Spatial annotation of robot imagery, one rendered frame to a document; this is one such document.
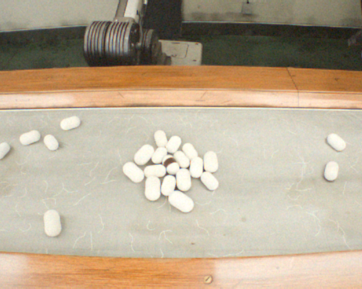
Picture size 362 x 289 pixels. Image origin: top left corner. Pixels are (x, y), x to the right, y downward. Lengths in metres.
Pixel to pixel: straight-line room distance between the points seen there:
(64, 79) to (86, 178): 0.25
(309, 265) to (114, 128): 0.37
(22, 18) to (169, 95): 2.32
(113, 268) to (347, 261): 0.28
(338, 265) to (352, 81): 0.43
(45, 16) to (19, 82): 2.04
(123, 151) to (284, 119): 0.30
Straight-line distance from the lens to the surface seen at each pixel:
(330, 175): 0.48
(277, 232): 0.41
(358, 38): 0.62
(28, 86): 0.66
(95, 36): 0.77
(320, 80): 0.67
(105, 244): 0.40
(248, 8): 2.53
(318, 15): 2.81
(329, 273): 0.39
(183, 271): 0.35
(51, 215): 0.41
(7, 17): 2.83
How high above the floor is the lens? 1.09
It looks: 46 degrees down
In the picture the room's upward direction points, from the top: straight up
